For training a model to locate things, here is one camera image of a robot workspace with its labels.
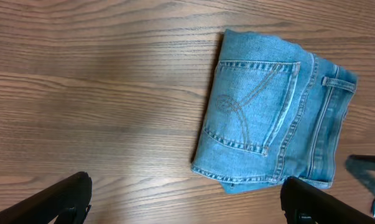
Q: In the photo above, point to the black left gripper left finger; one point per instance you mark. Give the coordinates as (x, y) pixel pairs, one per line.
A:
(67, 201)

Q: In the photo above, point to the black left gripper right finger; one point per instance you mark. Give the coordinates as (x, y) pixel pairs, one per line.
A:
(304, 203)

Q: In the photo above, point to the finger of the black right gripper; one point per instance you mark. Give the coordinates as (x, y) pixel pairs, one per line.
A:
(359, 166)

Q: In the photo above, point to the light blue denim jeans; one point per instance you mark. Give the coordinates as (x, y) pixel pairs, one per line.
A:
(275, 111)

